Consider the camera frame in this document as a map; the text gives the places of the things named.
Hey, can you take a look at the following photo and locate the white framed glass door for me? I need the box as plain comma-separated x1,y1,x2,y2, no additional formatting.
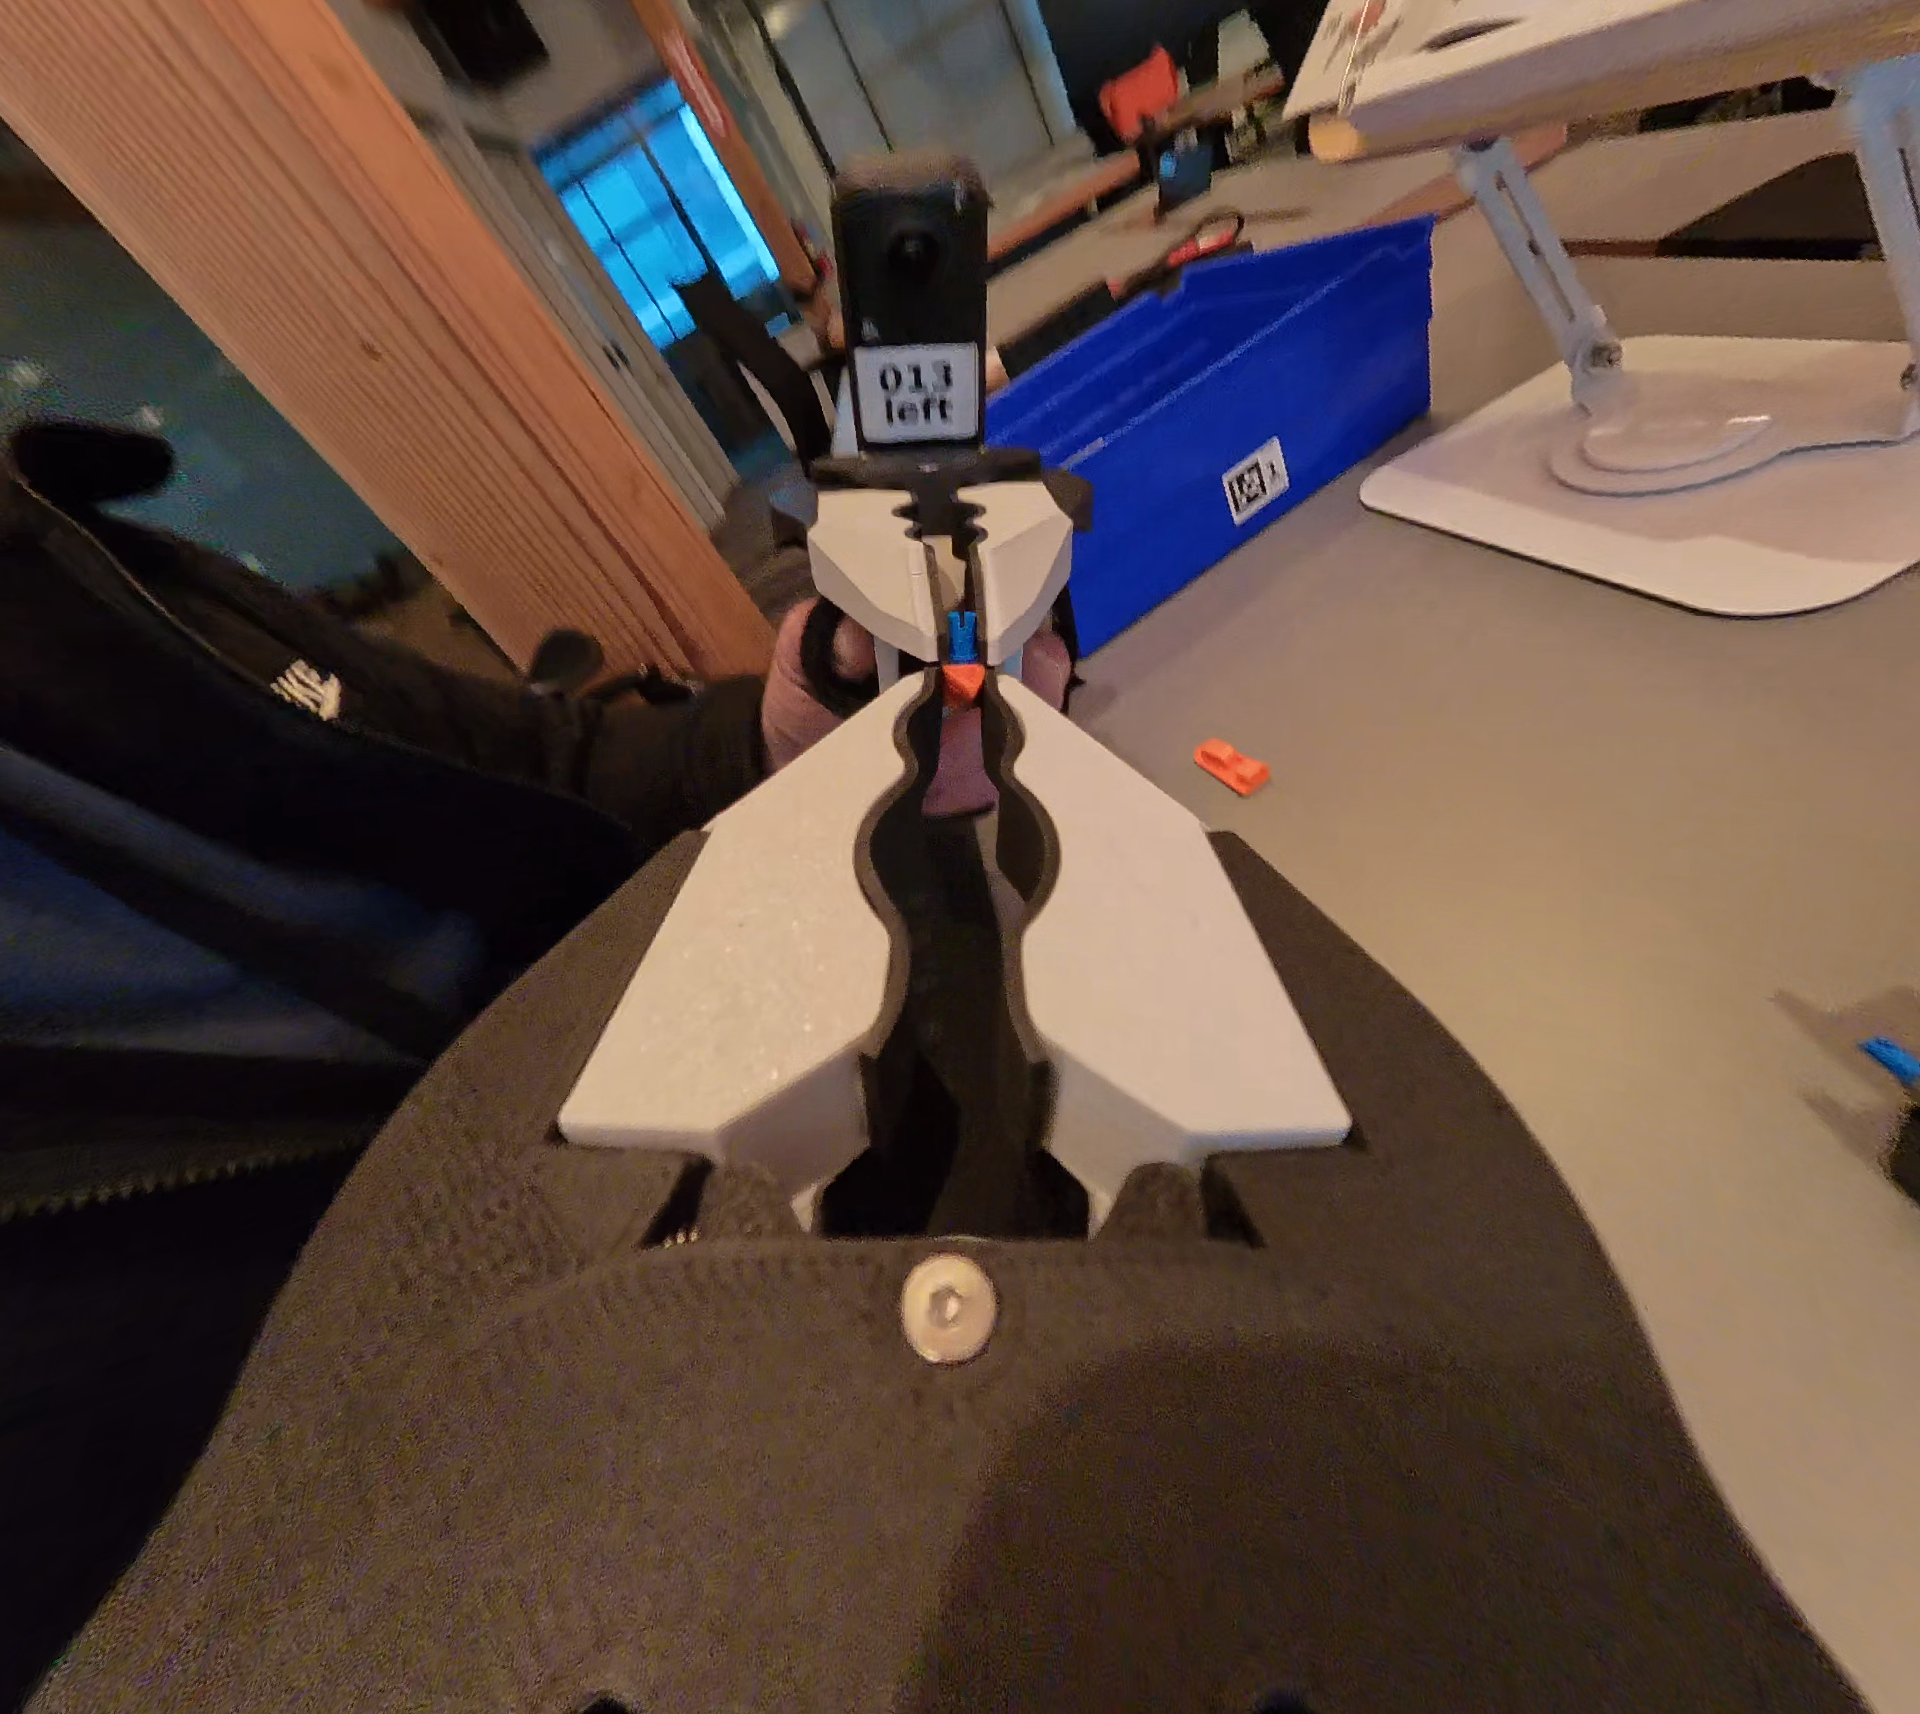
434,123,740,519

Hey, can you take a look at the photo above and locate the oak wooden post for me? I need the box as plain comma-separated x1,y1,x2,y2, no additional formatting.
0,0,776,683

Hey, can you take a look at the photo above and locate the reddish brown column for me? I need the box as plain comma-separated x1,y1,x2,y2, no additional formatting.
555,0,831,294

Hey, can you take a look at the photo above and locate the paned window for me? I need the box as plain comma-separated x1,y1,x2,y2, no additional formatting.
535,78,786,354

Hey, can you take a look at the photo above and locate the grey wood-edged table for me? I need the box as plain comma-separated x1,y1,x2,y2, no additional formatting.
982,70,1293,263

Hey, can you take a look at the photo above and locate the black wall speaker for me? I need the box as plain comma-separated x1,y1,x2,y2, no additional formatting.
411,0,552,90

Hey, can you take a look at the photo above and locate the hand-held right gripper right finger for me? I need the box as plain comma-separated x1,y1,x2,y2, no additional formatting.
974,670,1356,1235

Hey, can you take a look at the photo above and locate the grey technic brick model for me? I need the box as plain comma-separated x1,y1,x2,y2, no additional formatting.
1857,1032,1920,1209

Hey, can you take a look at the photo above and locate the black office chair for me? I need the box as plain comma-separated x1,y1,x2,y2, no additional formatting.
674,274,842,459

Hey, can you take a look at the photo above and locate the orange case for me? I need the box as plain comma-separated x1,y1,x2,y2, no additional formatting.
1096,44,1187,136

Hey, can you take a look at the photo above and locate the blue plastic bin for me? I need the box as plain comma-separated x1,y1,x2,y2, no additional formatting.
982,216,1441,659

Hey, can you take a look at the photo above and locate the person's left hand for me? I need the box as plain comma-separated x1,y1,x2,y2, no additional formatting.
763,599,1083,825

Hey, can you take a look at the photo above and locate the white book stand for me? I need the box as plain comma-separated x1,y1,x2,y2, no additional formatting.
1283,0,1920,620

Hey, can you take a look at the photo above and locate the red hanging sign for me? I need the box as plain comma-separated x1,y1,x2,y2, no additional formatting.
660,24,740,138

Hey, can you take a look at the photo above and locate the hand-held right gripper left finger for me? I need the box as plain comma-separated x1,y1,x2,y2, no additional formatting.
556,666,964,1235

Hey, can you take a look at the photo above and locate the black chair armrest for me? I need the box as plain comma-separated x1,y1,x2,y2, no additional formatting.
527,628,702,705

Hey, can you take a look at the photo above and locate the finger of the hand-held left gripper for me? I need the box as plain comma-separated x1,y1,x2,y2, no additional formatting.
960,488,1078,675
806,488,943,670

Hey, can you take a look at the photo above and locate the person's left forearm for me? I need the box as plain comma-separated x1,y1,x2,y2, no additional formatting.
577,670,775,849

